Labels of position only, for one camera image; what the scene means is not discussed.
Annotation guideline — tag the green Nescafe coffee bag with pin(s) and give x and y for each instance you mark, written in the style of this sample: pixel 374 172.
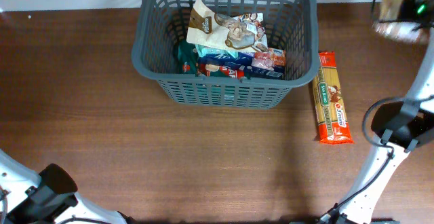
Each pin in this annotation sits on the green Nescafe coffee bag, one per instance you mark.
pixel 189 62

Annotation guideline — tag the teal wet wipes packet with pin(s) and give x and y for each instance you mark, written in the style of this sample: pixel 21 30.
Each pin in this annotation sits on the teal wet wipes packet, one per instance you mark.
pixel 207 51

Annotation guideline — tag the Kleenex tissue multipack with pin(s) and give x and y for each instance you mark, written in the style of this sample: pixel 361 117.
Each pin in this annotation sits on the Kleenex tissue multipack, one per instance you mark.
pixel 268 65

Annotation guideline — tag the Pantree mushroom pouch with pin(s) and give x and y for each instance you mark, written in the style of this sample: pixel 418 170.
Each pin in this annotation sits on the Pantree mushroom pouch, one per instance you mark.
pixel 244 33

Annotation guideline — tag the San Remo spaghetti packet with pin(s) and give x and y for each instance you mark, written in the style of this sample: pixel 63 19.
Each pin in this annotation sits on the San Remo spaghetti packet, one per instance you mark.
pixel 332 122

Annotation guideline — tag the grey plastic basket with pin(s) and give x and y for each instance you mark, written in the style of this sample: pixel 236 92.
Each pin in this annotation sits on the grey plastic basket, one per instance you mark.
pixel 290 25

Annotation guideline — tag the Pantree white grain pouch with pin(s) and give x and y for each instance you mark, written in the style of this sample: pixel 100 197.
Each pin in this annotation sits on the Pantree white grain pouch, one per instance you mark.
pixel 409 21

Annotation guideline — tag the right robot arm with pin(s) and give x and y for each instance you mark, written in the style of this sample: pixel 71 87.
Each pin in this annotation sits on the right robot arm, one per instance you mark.
pixel 400 125

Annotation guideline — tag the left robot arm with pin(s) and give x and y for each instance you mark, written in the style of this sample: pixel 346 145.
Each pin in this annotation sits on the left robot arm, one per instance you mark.
pixel 50 196

